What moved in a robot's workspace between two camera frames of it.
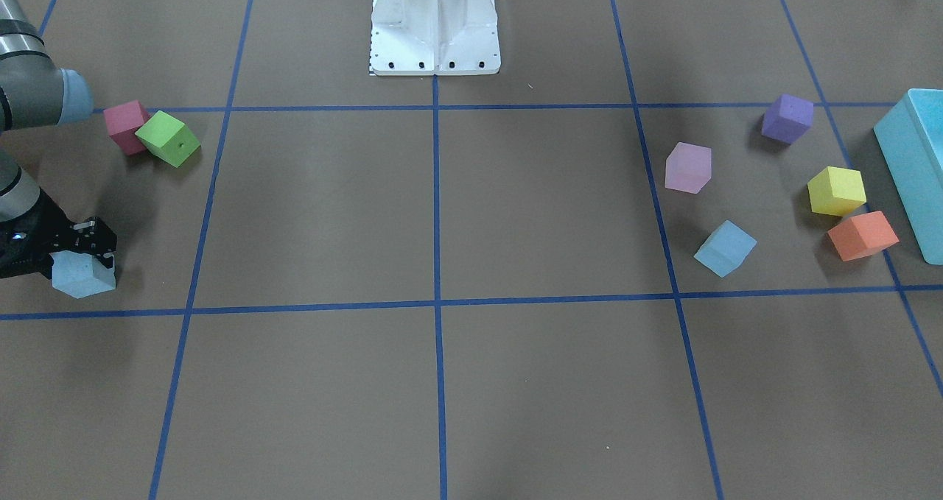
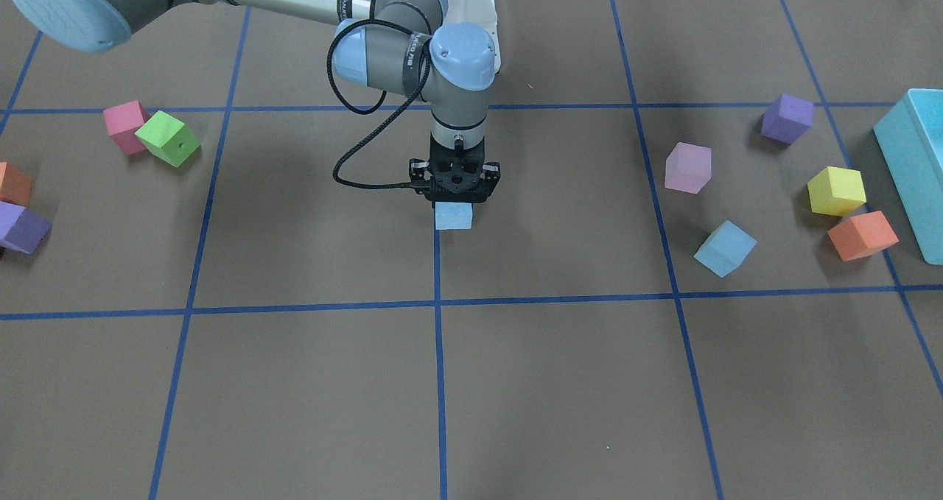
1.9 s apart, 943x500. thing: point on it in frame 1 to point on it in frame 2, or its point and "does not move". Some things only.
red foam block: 123,121 does not move
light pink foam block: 689,168 does not move
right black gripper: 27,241 to 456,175
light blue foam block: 80,275 to 453,215
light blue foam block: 726,249 does not move
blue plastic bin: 911,138 does not move
